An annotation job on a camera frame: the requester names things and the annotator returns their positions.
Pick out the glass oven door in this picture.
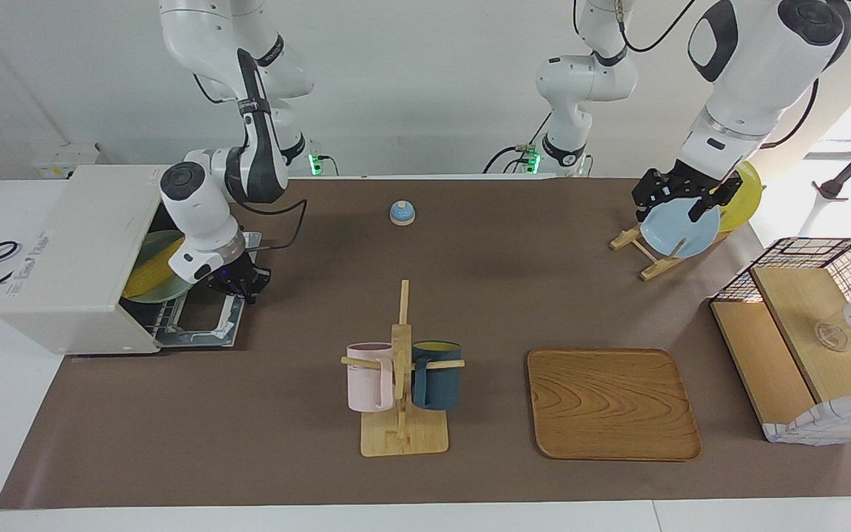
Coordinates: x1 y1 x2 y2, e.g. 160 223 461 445
151 231 264 348

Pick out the white power strip box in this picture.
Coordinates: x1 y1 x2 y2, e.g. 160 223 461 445
30 143 101 180

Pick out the light blue plate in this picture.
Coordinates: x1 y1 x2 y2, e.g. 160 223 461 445
640 199 722 259

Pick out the yellow corn cob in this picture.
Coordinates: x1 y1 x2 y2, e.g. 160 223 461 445
124 242 187 299

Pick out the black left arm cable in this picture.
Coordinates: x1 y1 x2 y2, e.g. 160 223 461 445
616 0 821 150

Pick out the brown table mat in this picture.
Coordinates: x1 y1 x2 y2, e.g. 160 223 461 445
0 177 851 511

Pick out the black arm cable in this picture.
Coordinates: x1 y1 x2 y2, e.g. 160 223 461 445
237 198 309 252
616 0 821 150

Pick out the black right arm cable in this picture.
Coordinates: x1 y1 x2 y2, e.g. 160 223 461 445
237 198 309 252

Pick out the wooden plate rack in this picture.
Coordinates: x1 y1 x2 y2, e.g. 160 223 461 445
610 214 736 282

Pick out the yellow plate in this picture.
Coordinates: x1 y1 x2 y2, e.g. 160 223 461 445
717 160 764 233

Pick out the wooden mug tree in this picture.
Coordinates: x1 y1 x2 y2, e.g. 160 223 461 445
341 279 465 457

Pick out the pale green plate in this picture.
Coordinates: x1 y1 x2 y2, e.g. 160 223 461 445
123 230 194 304

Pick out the small clear glass object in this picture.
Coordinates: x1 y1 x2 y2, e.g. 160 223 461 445
813 321 849 352

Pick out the cream toaster oven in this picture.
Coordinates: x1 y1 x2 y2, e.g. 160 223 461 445
0 165 197 355

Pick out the wooden serving tray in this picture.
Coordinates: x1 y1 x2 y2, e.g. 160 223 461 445
527 348 703 462

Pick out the pink mug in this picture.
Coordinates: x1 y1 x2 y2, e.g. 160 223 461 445
346 342 397 413

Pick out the wire basket wooden shelf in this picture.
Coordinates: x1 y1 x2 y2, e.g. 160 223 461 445
710 238 851 446

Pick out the dark blue mug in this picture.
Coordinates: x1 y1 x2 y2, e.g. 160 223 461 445
411 341 462 412

